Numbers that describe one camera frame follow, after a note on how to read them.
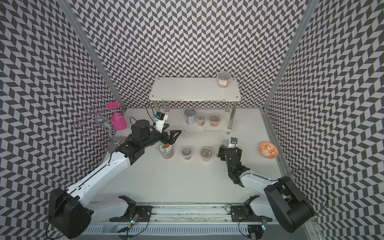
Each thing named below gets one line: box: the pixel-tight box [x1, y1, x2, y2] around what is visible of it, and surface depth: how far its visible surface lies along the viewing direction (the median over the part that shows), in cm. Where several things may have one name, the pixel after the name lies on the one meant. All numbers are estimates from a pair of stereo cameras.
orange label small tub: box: [196, 113, 206, 127], surface depth 100 cm
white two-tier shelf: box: [149, 77, 242, 135], surface depth 86 cm
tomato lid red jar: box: [159, 142, 175, 159], surface depth 90 cm
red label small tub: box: [209, 113, 221, 127], surface depth 100 cm
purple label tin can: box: [184, 108, 196, 125], surface depth 100 cm
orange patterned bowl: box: [259, 142, 279, 159], surface depth 95 cm
